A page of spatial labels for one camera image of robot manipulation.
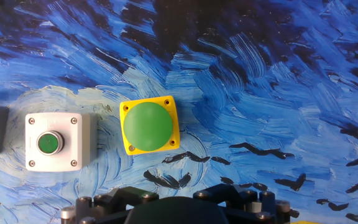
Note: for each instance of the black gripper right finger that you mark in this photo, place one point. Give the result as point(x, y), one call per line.
point(253, 205)

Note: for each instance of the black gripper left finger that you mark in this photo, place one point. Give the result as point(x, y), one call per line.
point(104, 207)

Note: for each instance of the white box green button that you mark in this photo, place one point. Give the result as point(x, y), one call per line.
point(73, 140)

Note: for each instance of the yellow box green mushroom button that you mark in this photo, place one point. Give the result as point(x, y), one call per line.
point(148, 126)

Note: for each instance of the painted blue yellow cloth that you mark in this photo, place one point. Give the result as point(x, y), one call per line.
point(259, 77)

